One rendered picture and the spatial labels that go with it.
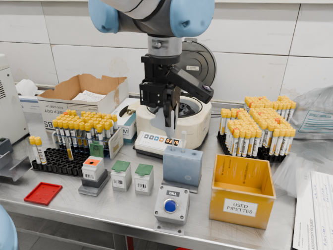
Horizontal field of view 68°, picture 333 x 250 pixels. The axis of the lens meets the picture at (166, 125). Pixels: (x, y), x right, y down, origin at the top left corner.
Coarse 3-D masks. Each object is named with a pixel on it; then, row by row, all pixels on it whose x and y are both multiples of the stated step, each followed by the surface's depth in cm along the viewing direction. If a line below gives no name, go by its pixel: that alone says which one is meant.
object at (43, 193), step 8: (40, 184) 68; (48, 184) 68; (32, 192) 66; (40, 192) 66; (48, 192) 66; (56, 192) 66; (24, 200) 64; (32, 200) 63; (40, 200) 64; (48, 200) 63
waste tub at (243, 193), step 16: (224, 160) 65; (240, 160) 64; (256, 160) 63; (224, 176) 67; (240, 176) 66; (256, 176) 65; (224, 192) 54; (240, 192) 53; (256, 192) 65; (272, 192) 53; (224, 208) 56; (240, 208) 55; (256, 208) 54; (240, 224) 57; (256, 224) 56
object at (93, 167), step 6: (90, 156) 68; (84, 162) 66; (90, 162) 66; (96, 162) 66; (102, 162) 67; (84, 168) 64; (90, 168) 64; (96, 168) 64; (102, 168) 68; (84, 174) 65; (90, 174) 65; (96, 174) 65; (96, 180) 65
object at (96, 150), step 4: (92, 144) 67; (96, 144) 66; (100, 144) 66; (92, 148) 67; (96, 148) 67; (100, 148) 67; (92, 152) 68; (96, 152) 67; (100, 152) 67; (96, 156) 68; (100, 156) 67
